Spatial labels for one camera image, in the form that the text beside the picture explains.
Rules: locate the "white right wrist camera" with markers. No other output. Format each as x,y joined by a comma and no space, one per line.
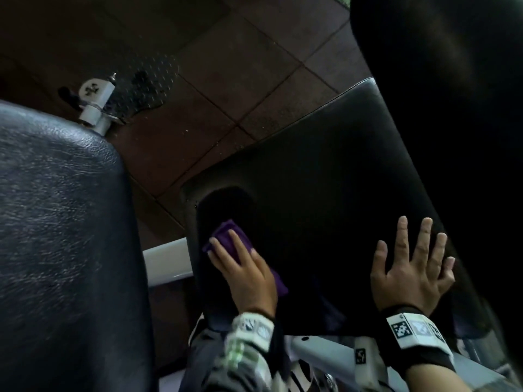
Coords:
367,363

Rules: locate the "person's white right sandal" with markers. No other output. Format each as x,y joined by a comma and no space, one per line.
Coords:
300,377

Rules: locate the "purple cleaning cloth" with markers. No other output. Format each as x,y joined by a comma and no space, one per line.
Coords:
222,236

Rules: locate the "person's left hand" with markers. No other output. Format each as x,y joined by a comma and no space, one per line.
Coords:
249,281

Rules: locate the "grey adjacent bench frame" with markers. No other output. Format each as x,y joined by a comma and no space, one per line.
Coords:
327,159

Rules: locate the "person's right forearm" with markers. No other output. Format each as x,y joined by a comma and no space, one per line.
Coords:
433,381

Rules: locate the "person's right hand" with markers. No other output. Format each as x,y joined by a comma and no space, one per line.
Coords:
412,285

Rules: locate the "person's left forearm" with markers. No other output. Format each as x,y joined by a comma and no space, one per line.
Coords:
220,363

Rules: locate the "black right wristband with markers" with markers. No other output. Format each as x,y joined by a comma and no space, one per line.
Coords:
412,334

